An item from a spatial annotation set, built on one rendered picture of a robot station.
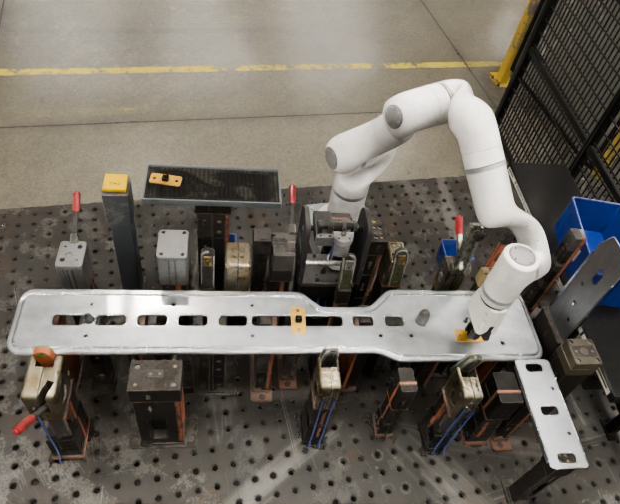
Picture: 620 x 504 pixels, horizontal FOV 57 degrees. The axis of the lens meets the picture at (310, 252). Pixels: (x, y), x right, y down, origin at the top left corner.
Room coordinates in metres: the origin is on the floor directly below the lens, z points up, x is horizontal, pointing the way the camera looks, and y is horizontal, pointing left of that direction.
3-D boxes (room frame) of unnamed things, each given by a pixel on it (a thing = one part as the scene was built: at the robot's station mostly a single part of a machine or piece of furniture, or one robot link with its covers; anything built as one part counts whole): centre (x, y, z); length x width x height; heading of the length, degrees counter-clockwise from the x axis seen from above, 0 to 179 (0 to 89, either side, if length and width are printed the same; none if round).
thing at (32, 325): (0.83, 0.01, 1.00); 1.38 x 0.22 x 0.02; 103
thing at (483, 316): (0.90, -0.47, 1.14); 0.10 x 0.07 x 0.11; 13
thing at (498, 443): (0.79, -0.65, 0.84); 0.11 x 0.06 x 0.29; 13
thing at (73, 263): (0.87, 0.61, 0.88); 0.11 x 0.10 x 0.36; 13
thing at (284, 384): (0.86, 0.00, 0.84); 0.13 x 0.05 x 0.29; 13
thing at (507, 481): (0.62, -0.70, 0.84); 0.11 x 0.06 x 0.29; 13
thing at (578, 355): (0.89, -0.76, 0.88); 0.08 x 0.08 x 0.36; 13
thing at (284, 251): (1.03, 0.07, 0.89); 0.13 x 0.11 x 0.38; 13
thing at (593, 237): (1.23, -0.84, 1.10); 0.30 x 0.17 x 0.13; 4
